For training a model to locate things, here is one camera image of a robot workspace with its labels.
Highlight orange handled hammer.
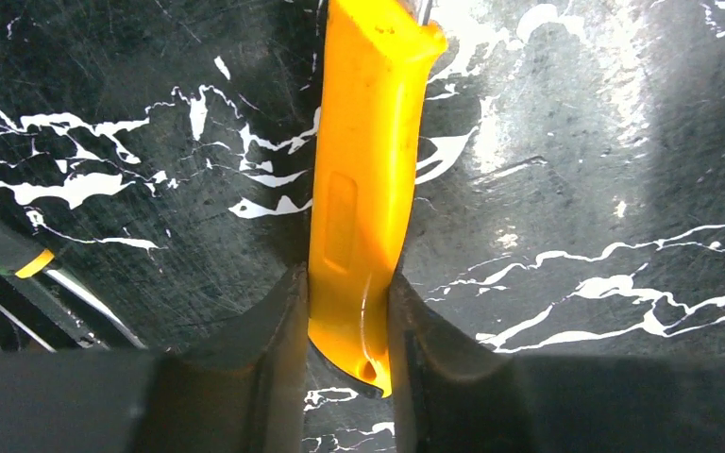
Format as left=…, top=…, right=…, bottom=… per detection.
left=308, top=1, right=447, bottom=397

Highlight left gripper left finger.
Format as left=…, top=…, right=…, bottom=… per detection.
left=0, top=265, right=308, bottom=452

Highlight orange black screwdriver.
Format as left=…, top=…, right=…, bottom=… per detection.
left=0, top=177, right=148, bottom=351

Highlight black marbled mat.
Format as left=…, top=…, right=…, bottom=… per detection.
left=0, top=1, right=725, bottom=452

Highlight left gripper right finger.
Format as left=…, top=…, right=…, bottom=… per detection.
left=388, top=276, right=725, bottom=452

